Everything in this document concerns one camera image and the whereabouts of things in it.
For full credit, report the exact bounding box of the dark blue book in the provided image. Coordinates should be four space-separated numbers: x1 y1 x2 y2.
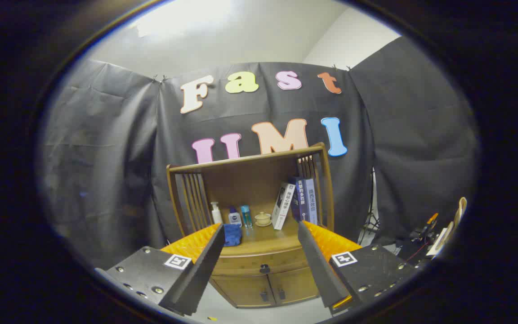
290 177 309 222

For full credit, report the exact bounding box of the wooden cabinet door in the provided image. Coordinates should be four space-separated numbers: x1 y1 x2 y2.
268 266 320 304
210 274 275 308

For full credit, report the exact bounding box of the white book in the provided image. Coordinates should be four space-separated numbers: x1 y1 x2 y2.
271 181 296 230

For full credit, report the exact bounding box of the folded blue towel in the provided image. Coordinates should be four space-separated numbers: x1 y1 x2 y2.
223 224 243 247

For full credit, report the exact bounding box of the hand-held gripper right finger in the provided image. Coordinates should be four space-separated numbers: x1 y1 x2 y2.
297 220 421 315

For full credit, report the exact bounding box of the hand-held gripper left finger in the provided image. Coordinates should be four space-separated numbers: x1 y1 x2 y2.
95 224 226 316

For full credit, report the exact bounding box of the beige wooden board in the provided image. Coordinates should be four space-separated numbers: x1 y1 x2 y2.
425 197 468 257

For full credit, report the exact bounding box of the wooden countertop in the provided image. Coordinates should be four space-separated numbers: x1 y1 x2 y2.
221 218 307 257

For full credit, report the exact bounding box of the wooden cabinet with shelf frame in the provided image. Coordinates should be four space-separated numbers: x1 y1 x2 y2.
166 143 335 309

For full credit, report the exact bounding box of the black backdrop cloth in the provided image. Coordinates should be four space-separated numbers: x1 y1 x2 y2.
39 36 482 270

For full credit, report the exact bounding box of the pale lilac book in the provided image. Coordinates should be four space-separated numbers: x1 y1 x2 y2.
304 178 319 225

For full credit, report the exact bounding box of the wooden drawer with black knob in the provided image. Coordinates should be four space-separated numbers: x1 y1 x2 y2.
212 247 309 276

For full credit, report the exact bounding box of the black light stand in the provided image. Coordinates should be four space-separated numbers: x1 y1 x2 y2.
358 169 381 246

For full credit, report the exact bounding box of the black device with orange clip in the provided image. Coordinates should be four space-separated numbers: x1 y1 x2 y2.
396 213 439 266

